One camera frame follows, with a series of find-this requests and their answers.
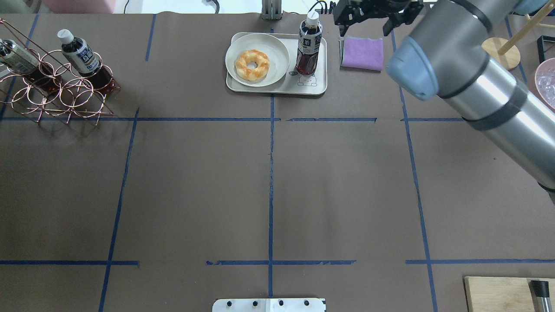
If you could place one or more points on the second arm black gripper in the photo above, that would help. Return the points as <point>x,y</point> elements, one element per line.
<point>376,9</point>

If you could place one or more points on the dark tea bottle white cap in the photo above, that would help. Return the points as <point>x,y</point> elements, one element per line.
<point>310,35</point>

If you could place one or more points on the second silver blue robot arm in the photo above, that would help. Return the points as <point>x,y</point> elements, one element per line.
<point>443,56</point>

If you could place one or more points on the cream serving tray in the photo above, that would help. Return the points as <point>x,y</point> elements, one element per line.
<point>293,82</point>

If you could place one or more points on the tea bottle in rack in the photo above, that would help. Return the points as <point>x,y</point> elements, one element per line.
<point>84,60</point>
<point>22,62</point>

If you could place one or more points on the purple folded cloth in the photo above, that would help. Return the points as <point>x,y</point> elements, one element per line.
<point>362,53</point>

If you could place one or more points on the glazed twisted donut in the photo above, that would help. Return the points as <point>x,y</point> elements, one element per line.
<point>252,65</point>

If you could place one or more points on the cream round plate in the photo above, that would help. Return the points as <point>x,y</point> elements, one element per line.
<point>268,43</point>

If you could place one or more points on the wooden mug tree stand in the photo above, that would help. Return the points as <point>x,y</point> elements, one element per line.
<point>505,51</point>

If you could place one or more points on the pink bowl of ice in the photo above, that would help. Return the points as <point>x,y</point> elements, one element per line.
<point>544,82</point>

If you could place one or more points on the wooden cutting board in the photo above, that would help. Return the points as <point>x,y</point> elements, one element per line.
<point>502,294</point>

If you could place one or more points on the pink storage bin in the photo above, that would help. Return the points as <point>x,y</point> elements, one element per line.
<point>81,6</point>

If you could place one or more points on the steel muddler black tip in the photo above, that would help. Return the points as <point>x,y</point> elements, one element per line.
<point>542,295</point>

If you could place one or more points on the aluminium frame post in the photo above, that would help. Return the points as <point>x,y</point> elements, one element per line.
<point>271,10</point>

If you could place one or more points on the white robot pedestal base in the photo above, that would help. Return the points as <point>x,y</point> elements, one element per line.
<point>270,305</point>

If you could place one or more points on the copper wire bottle rack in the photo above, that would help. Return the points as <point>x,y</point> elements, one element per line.
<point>69,95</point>

